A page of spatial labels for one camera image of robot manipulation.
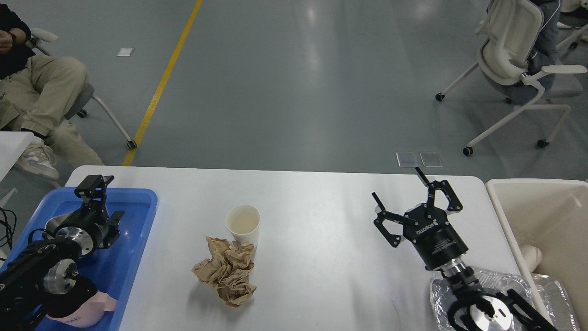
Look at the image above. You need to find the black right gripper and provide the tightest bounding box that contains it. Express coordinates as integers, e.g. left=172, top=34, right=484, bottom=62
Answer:
left=371, top=166, right=469, bottom=271

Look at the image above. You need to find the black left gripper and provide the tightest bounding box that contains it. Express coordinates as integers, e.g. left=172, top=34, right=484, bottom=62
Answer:
left=46, top=175, right=125, bottom=258

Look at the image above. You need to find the pink mug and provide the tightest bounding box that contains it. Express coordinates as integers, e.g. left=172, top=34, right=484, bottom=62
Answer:
left=45, top=291, right=118, bottom=328

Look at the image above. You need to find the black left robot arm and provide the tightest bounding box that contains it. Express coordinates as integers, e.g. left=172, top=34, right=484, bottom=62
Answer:
left=0, top=175, right=124, bottom=331

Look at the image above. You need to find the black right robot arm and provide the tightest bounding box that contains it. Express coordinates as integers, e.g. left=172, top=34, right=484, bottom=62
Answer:
left=372, top=167, right=555, bottom=331

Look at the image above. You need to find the blue plastic tray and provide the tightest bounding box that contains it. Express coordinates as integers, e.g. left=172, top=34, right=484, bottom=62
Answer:
left=7, top=187, right=158, bottom=331

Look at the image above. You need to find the aluminium foil tray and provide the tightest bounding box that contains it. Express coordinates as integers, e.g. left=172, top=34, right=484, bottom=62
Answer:
left=429, top=268, right=580, bottom=331

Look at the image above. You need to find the white side table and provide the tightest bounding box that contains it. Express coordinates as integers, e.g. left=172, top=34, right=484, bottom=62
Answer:
left=0, top=131, right=34, bottom=181

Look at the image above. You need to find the white paper cup in bin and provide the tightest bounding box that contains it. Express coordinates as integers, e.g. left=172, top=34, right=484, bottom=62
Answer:
left=519, top=245, right=543, bottom=273

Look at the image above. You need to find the seated person in khaki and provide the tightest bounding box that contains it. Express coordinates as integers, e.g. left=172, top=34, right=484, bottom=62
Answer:
left=0, top=4, right=103, bottom=180

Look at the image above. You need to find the beige plastic bin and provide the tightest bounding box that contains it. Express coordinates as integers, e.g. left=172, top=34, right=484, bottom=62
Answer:
left=486, top=178, right=588, bottom=331

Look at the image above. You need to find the crumpled brown paper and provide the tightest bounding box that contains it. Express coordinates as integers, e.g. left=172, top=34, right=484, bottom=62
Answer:
left=192, top=236, right=257, bottom=308

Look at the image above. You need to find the grey office chair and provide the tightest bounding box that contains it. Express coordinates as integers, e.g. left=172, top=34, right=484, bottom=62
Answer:
left=27, top=28, right=138, bottom=150

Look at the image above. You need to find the seated person in blue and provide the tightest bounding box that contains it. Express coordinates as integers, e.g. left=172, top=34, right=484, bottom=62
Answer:
left=487, top=0, right=562, bottom=104

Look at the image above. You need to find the white office chair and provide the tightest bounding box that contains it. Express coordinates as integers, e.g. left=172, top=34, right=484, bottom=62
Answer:
left=435, top=0, right=587, bottom=156

